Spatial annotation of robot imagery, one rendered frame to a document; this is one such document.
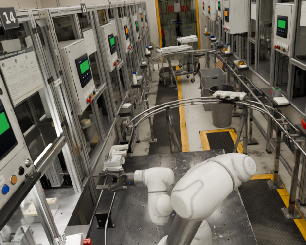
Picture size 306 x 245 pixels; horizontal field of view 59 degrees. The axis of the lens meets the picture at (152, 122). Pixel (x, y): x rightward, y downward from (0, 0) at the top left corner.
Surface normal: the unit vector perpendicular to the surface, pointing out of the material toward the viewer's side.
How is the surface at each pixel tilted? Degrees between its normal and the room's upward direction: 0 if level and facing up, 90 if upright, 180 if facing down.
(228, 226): 0
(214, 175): 28
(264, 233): 0
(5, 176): 90
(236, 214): 0
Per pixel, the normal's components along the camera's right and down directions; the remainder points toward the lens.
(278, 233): -0.13, -0.91
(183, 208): -0.76, 0.27
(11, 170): 0.99, -0.09
